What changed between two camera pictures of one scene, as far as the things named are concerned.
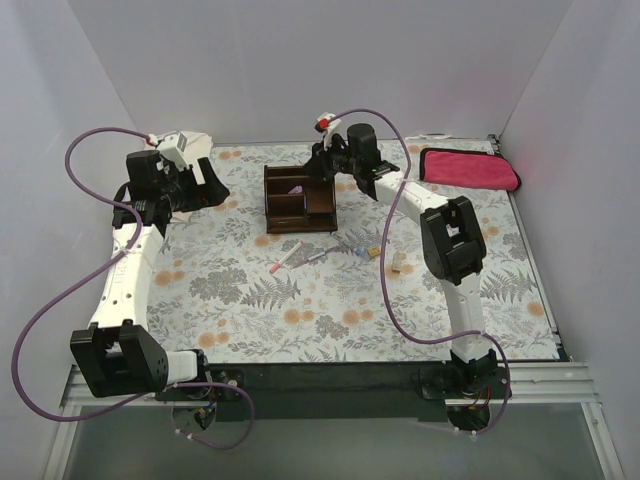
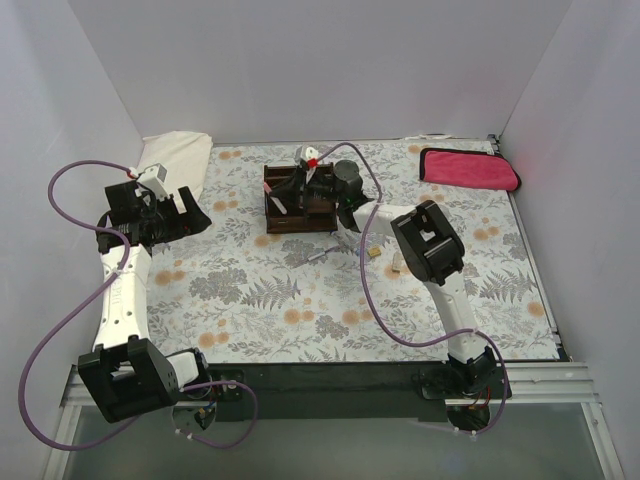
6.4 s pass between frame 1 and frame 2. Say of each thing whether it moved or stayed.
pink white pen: moved
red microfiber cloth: stayed
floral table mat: stayed
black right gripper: moved
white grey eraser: stayed
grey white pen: stayed
